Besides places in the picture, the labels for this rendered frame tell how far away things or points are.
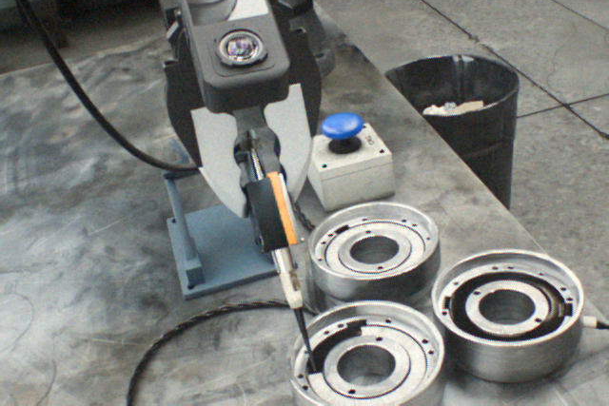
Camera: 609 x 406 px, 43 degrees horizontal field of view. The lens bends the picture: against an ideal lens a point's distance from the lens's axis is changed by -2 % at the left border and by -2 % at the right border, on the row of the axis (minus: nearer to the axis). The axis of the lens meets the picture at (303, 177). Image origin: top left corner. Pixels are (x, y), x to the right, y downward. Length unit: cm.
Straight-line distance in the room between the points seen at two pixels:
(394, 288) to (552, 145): 189
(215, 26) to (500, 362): 29
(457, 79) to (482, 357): 152
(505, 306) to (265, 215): 20
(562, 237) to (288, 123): 161
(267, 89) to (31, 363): 36
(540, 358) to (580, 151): 191
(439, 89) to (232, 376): 152
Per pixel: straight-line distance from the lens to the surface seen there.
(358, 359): 57
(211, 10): 42
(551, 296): 59
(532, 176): 231
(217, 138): 50
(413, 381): 53
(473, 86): 202
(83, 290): 73
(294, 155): 51
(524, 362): 55
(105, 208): 84
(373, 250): 67
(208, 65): 40
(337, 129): 73
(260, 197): 51
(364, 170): 74
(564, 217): 214
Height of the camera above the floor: 121
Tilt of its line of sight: 30 degrees down
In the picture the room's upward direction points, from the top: 10 degrees counter-clockwise
